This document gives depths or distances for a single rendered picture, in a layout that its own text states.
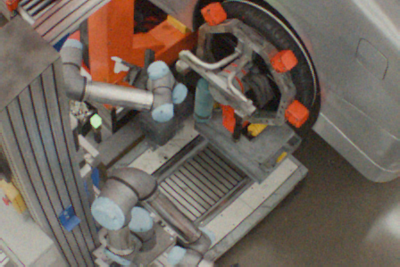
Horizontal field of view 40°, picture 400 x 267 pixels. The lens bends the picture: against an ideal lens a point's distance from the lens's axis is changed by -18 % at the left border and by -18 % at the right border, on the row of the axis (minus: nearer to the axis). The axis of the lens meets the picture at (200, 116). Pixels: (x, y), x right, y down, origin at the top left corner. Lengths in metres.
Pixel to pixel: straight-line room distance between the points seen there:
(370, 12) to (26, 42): 1.34
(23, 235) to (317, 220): 2.01
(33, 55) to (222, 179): 2.21
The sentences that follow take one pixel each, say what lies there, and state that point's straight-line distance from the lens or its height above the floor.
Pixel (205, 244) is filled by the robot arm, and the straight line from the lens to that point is 2.24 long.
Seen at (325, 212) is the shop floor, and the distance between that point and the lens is 3.67.
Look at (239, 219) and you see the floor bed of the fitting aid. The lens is 3.48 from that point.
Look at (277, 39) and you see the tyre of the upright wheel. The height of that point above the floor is 1.14.
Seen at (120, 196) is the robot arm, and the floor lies 1.46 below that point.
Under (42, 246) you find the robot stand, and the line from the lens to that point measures 2.16.
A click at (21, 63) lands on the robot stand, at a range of 1.56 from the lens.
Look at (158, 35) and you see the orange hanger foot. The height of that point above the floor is 0.68.
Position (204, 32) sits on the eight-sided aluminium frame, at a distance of 3.00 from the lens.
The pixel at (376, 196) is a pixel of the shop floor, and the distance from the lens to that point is 3.83.
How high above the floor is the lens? 3.23
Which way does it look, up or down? 57 degrees down
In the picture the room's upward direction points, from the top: 7 degrees clockwise
